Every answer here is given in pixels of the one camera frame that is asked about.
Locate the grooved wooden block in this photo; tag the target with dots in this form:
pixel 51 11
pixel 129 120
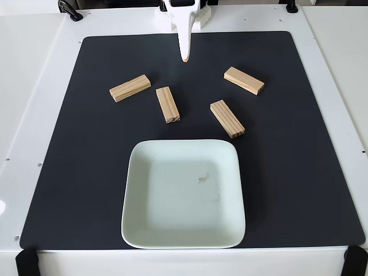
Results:
pixel 130 88
pixel 168 105
pixel 227 118
pixel 243 80

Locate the pale green square plate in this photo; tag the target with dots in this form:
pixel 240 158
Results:
pixel 172 195

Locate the black table clamp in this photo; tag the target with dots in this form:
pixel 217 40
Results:
pixel 162 5
pixel 291 6
pixel 70 11

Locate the black rubber mat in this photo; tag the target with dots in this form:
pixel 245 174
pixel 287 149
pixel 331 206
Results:
pixel 86 143

